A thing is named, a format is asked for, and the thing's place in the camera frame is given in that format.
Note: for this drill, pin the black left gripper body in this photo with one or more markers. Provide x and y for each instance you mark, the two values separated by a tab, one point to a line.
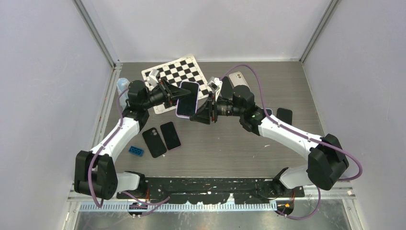
161	96

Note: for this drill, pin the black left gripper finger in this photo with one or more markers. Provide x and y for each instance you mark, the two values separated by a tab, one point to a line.
177	93
168	86

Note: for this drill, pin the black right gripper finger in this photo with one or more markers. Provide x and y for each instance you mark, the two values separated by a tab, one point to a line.
203	118
206	109

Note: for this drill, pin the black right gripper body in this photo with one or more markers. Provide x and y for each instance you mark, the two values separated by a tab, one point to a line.
222	108

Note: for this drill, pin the lilac cased phone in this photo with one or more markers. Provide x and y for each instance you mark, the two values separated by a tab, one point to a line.
186	106

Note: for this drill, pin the beige phone case with ring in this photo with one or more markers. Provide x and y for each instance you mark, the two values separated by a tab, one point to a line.
237	78

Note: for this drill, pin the purple edged phone from case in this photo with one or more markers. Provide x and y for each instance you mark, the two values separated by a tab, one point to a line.
170	136

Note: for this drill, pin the black phone from case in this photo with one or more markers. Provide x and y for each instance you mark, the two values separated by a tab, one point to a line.
227	88

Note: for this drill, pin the light blue cased phone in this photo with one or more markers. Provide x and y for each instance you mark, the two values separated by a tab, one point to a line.
268	112

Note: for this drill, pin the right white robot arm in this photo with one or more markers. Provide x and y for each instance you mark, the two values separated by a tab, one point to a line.
325	163

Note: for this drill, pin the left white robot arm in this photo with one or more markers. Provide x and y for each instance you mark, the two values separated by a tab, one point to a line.
95	174

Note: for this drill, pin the black white chessboard mat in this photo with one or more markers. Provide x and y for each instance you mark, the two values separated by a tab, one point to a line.
177	71

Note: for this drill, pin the blue toy brick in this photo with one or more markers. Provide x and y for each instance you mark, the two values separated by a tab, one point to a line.
136	151

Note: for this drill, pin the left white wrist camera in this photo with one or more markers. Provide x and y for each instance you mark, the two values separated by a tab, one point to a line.
153	78

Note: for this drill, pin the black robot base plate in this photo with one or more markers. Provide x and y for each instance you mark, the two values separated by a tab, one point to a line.
209	191

